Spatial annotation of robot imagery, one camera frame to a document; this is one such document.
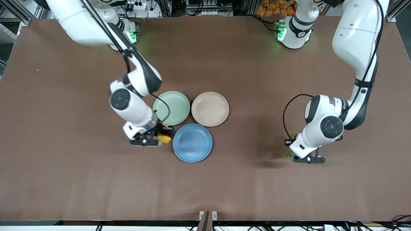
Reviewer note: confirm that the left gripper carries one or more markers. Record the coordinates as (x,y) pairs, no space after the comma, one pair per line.
(288,142)

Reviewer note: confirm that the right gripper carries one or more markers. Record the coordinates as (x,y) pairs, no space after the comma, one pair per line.
(161,129)

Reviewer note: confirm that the yellow lemon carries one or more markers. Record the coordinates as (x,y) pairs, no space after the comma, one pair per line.
(165,140)

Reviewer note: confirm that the green lettuce leaf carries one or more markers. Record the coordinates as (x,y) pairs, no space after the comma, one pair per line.
(287,155)

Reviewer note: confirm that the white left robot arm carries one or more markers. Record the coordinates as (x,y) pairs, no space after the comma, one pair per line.
(327,125)

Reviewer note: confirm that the mint green plate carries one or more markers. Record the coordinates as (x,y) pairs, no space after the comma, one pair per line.
(176,107)

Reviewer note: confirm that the blue plate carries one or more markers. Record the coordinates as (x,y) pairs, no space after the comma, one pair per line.
(192,143)

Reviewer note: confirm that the beige plate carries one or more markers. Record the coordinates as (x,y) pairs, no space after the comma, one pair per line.
(210,109)

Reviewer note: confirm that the white power strip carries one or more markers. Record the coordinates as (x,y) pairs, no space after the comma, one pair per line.
(136,5)

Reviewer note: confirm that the bag of orange fruit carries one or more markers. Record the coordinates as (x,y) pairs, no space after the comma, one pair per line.
(274,8)

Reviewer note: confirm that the brown post with white brackets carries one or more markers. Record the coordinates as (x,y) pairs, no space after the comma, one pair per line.
(205,221)

